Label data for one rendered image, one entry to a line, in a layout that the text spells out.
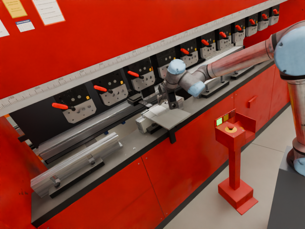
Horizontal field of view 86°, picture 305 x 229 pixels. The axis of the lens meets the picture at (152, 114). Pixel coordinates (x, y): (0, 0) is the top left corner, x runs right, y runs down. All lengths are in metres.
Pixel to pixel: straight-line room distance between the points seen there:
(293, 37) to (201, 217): 1.46
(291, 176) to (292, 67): 0.58
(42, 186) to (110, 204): 0.39
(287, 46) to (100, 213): 1.15
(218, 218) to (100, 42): 1.56
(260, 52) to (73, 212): 1.14
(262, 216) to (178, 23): 1.57
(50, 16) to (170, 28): 0.63
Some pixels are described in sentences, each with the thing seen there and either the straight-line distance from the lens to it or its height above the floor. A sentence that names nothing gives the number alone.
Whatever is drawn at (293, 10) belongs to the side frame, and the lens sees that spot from 2.80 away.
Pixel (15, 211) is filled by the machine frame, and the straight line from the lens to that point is 1.00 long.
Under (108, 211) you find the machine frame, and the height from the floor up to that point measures 0.61.
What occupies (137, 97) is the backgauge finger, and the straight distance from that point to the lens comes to 1.30.
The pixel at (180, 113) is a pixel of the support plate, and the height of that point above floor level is 1.00.
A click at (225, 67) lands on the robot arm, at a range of 0.82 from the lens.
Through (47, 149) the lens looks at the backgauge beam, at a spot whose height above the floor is 0.98.
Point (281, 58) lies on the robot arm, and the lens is 0.61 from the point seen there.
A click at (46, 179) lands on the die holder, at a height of 0.96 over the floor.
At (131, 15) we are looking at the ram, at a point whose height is 1.56.
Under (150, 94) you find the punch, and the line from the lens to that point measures 1.10.
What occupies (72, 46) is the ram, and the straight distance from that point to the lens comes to 0.87.
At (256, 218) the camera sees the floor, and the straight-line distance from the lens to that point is 1.75.
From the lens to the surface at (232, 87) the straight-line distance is 1.55.
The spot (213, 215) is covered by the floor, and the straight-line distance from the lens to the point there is 1.72.
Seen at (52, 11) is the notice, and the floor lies 1.64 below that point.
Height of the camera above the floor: 1.53
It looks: 29 degrees down
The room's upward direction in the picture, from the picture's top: 16 degrees counter-clockwise
